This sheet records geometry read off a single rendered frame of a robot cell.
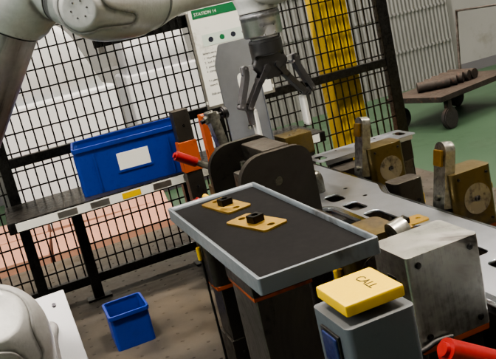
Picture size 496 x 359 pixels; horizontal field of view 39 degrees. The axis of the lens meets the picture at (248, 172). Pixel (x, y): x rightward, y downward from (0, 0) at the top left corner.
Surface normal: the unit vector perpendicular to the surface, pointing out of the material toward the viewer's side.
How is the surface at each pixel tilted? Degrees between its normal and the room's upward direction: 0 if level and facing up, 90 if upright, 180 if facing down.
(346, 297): 0
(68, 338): 45
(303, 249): 0
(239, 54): 90
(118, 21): 129
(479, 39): 90
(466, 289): 90
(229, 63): 90
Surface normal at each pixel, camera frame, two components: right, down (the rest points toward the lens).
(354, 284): -0.22, -0.95
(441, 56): 0.33, 0.15
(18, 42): 0.61, 0.49
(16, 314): 0.14, -0.53
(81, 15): -0.23, 0.35
